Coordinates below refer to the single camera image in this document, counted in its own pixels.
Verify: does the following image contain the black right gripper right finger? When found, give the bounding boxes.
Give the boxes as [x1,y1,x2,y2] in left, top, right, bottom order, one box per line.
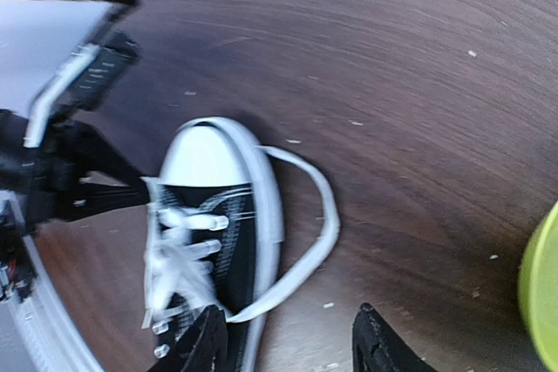
[351,303,436,372]

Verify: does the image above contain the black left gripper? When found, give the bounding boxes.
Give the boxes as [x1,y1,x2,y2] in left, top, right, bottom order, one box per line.
[1,109,150,233]

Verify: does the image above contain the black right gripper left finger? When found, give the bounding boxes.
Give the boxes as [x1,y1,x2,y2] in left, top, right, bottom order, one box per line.
[150,305,228,372]

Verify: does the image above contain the white shoelace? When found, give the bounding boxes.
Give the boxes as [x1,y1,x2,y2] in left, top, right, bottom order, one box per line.
[144,145,341,326]

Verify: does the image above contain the black white canvas sneaker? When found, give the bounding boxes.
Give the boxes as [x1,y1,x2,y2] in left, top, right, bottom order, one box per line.
[143,117,283,371]

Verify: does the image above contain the lime green bowl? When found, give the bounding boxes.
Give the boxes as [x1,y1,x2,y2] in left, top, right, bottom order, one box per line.
[518,206,557,371]

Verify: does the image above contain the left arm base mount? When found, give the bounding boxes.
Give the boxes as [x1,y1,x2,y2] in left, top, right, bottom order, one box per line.
[1,200,36,303]

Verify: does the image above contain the front aluminium rail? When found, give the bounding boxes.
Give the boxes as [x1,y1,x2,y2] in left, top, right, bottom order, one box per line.
[1,193,103,371]

